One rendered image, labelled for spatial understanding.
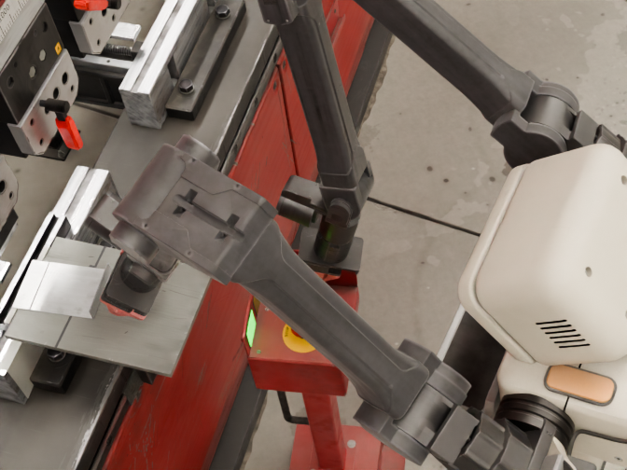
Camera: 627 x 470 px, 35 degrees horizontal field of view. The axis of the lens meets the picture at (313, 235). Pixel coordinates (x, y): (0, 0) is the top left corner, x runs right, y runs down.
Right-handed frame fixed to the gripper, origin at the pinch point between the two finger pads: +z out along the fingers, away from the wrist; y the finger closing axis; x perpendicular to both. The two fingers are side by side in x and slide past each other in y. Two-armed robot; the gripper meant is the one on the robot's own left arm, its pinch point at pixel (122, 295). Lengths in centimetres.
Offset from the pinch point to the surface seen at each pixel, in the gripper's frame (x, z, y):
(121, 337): 2.4, 0.9, 5.5
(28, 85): -24.6, -15.2, -15.0
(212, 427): 34, 59, -9
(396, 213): 68, 79, -94
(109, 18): -19.7, -8.7, -36.8
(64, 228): -11.3, 11.3, -11.4
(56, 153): -20, 133, -94
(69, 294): -6.6, 6.3, 0.6
